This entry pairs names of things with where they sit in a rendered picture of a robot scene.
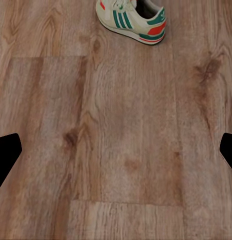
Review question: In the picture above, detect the gym shoe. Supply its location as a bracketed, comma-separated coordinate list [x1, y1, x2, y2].
[95, 0, 166, 45]

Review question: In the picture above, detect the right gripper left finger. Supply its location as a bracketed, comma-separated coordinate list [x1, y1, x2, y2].
[0, 133, 22, 186]

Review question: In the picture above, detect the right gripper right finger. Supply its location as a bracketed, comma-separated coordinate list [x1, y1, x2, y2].
[220, 133, 232, 167]

